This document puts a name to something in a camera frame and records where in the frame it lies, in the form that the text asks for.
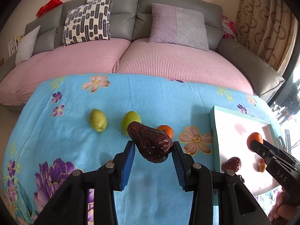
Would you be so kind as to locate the red plastic bag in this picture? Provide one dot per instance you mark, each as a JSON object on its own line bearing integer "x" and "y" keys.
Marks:
{"x": 48, "y": 7}

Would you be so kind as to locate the white wire rack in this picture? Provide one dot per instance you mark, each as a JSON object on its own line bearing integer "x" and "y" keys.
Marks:
{"x": 13, "y": 46}

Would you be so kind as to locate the black white patterned pillow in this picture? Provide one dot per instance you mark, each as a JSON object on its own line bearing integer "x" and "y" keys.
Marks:
{"x": 89, "y": 22}

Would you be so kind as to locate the person's right hand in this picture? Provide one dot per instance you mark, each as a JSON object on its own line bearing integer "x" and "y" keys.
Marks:
{"x": 281, "y": 210}

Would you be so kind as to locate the stemmed orange tangerine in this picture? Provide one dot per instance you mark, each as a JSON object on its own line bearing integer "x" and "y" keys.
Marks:
{"x": 254, "y": 136}

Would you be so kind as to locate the pink sofa seat cover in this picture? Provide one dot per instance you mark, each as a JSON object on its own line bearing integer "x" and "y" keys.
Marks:
{"x": 177, "y": 62}

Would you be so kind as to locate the left green jujube fruit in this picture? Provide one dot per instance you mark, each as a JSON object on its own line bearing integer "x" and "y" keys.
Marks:
{"x": 98, "y": 120}

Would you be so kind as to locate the light grey pillow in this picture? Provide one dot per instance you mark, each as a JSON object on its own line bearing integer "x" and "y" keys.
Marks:
{"x": 26, "y": 46}

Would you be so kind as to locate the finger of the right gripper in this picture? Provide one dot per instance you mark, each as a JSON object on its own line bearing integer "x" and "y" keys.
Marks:
{"x": 273, "y": 148}
{"x": 262, "y": 149}

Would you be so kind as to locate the right green jujube fruit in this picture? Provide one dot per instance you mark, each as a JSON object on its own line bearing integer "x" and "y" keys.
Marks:
{"x": 129, "y": 118}

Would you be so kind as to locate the pink floral cloth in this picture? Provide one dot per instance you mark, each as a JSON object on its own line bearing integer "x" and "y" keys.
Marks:
{"x": 229, "y": 28}

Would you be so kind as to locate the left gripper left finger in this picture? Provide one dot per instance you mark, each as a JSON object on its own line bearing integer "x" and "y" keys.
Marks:
{"x": 122, "y": 167}

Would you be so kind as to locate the lilac grey pillow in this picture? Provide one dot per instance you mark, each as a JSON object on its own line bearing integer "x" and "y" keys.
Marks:
{"x": 174, "y": 25}

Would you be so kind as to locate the green jujube fruit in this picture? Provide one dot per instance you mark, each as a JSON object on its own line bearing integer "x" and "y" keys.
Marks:
{"x": 98, "y": 120}
{"x": 129, "y": 118}

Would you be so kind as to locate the brown patterned curtain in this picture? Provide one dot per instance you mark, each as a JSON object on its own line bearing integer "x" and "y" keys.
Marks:
{"x": 267, "y": 28}

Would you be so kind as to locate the blue floral tablecloth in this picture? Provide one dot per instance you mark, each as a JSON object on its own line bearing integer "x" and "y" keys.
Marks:
{"x": 53, "y": 136}

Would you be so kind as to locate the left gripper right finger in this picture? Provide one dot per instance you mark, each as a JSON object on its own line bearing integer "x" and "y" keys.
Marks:
{"x": 183, "y": 163}

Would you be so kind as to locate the teal white tray box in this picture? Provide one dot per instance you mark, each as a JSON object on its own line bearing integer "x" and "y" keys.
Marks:
{"x": 230, "y": 130}

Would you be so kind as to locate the small orange tangerine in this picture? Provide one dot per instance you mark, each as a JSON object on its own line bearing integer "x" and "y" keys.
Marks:
{"x": 167, "y": 130}

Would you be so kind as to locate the grey leather sofa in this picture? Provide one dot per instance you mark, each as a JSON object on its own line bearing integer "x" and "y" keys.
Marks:
{"x": 132, "y": 19}

